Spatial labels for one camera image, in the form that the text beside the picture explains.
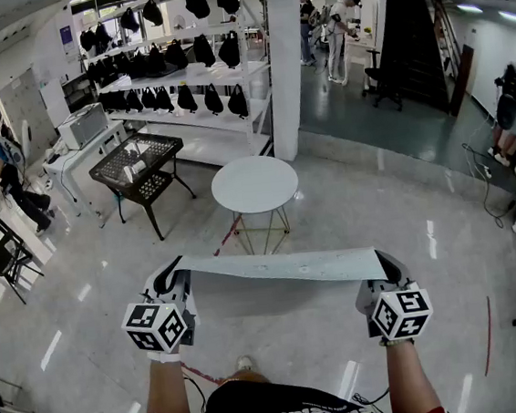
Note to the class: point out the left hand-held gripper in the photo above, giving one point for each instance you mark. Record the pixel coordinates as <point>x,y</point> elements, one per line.
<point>153,326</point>

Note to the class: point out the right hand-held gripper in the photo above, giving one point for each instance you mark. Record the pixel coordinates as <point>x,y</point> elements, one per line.
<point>402,314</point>

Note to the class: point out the light grey cloth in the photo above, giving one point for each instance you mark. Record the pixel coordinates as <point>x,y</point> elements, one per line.
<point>283,267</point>

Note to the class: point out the person's left forearm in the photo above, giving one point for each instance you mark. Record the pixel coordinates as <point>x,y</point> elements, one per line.
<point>167,389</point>

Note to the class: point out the person's right forearm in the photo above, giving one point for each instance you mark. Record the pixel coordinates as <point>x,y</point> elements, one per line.
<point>411,377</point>

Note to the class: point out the white wristband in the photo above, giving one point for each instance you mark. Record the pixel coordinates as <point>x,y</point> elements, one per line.
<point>164,357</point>

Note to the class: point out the person's light sneaker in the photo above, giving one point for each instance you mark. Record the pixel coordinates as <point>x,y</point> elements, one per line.
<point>245,363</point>

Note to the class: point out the person's leg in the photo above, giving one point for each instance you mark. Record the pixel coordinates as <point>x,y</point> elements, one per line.
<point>244,379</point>

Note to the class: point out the small white box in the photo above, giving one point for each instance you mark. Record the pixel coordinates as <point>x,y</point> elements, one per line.
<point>137,168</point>

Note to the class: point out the round white table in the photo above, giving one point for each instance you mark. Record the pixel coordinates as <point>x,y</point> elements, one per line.
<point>254,183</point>

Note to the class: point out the black metal mesh table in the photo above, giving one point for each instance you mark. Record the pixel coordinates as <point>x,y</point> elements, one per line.
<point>111,166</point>

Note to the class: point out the white shelving rack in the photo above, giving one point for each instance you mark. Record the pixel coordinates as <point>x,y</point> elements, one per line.
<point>215,146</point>

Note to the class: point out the person's black shirt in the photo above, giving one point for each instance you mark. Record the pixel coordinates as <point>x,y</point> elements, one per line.
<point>283,404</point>

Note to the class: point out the white desk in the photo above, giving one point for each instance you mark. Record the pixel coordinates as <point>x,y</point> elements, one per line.
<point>74,158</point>

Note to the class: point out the black folding chair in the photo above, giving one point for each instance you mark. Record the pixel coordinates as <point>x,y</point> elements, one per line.
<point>2,257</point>

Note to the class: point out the grey printer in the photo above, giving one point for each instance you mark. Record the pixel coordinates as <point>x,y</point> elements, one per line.
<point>82,128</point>

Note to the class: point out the black office chair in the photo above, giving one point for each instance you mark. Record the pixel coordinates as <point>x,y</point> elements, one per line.
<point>379,76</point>

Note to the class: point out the whiteboard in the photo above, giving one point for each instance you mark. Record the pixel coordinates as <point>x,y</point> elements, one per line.
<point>54,103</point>

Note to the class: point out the white pillar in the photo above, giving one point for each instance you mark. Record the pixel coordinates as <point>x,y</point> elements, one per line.
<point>286,83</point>

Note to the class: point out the black staircase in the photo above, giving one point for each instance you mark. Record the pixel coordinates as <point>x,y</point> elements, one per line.
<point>411,47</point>

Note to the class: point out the white fan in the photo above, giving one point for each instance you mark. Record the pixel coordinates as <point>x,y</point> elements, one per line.
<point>179,22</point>

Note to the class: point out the blue poster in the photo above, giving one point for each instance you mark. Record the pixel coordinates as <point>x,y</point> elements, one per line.
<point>66,40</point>

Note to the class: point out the row of black bags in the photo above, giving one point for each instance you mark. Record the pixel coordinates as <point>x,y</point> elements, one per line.
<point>197,3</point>

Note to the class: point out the ceiling tube lamp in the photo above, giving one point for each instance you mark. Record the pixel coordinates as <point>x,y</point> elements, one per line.
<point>515,18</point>
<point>469,8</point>

